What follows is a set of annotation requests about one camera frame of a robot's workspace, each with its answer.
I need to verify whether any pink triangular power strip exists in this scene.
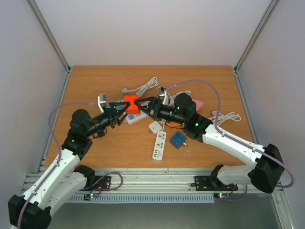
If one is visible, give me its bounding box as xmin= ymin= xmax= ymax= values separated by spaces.
xmin=192 ymin=99 xmax=203 ymax=112

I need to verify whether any small black charger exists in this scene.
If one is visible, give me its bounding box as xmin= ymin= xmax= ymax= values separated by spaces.
xmin=97 ymin=130 xmax=106 ymax=138

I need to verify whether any small white flat adapter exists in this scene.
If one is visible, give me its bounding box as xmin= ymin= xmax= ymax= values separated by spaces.
xmin=149 ymin=121 xmax=162 ymax=134

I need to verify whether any blue cube adapter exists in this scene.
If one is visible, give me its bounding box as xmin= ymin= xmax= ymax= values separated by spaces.
xmin=170 ymin=132 xmax=186 ymax=149

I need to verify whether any red cube adapter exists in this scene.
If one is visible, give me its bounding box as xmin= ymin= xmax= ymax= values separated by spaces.
xmin=124 ymin=95 xmax=141 ymax=115

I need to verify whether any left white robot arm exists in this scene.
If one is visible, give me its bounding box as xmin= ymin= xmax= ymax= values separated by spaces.
xmin=8 ymin=102 xmax=130 ymax=229

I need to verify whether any right small circuit board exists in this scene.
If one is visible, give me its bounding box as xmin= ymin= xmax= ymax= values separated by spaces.
xmin=214 ymin=192 xmax=231 ymax=199

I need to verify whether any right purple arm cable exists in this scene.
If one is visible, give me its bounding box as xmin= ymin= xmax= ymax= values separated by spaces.
xmin=166 ymin=79 xmax=295 ymax=202

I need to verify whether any left small circuit board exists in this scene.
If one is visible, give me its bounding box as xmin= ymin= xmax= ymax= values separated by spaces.
xmin=83 ymin=193 xmax=99 ymax=201

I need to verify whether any grey slotted cable duct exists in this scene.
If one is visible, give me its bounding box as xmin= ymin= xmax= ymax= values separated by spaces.
xmin=67 ymin=193 xmax=214 ymax=204

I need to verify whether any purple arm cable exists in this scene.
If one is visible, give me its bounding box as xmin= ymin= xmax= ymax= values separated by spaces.
xmin=16 ymin=102 xmax=100 ymax=229
xmin=166 ymin=79 xmax=295 ymax=202

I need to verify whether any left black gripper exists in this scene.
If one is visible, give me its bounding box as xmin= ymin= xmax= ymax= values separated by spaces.
xmin=85 ymin=102 xmax=131 ymax=137

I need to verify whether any long white multicolour power strip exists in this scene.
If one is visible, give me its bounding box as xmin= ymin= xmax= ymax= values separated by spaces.
xmin=126 ymin=112 xmax=148 ymax=125

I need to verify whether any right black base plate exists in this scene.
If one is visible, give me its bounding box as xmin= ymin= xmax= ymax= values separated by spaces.
xmin=190 ymin=176 xmax=238 ymax=191

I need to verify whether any white cable bundle right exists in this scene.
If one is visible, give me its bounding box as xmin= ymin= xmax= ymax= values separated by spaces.
xmin=209 ymin=110 xmax=242 ymax=125

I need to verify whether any teal strip white cable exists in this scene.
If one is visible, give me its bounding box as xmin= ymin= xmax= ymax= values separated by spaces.
xmin=122 ymin=76 xmax=159 ymax=97

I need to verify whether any small circuit board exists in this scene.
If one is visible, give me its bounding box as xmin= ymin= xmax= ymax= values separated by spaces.
xmin=214 ymin=192 xmax=231 ymax=199
xmin=83 ymin=193 xmax=99 ymax=201

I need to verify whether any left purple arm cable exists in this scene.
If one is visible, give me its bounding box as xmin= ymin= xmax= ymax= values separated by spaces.
xmin=16 ymin=102 xmax=100 ymax=229

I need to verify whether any white power strip with USB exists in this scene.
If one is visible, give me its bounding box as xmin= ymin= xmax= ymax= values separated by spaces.
xmin=152 ymin=131 xmax=167 ymax=161

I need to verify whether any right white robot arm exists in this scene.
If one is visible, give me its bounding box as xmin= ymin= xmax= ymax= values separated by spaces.
xmin=135 ymin=93 xmax=284 ymax=194

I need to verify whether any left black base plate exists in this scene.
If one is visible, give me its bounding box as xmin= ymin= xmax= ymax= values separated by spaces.
xmin=81 ymin=176 xmax=112 ymax=191

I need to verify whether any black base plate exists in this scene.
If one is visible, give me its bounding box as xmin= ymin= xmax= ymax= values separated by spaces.
xmin=190 ymin=176 xmax=238 ymax=191
xmin=81 ymin=176 xmax=112 ymax=191

